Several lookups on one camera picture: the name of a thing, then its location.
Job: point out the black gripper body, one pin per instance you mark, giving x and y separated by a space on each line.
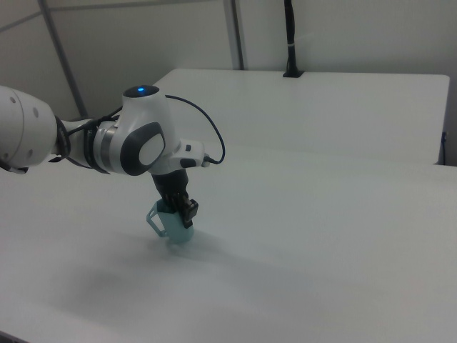
170 186

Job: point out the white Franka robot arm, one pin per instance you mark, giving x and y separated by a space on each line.
143 143

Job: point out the black camera pole with clamp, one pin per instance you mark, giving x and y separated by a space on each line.
292 43

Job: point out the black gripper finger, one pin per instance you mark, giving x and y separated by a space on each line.
171 208
188 212

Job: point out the light teal angular cup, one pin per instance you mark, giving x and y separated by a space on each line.
175 228

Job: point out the grey metal frame post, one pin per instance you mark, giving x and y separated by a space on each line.
235 34
62 57

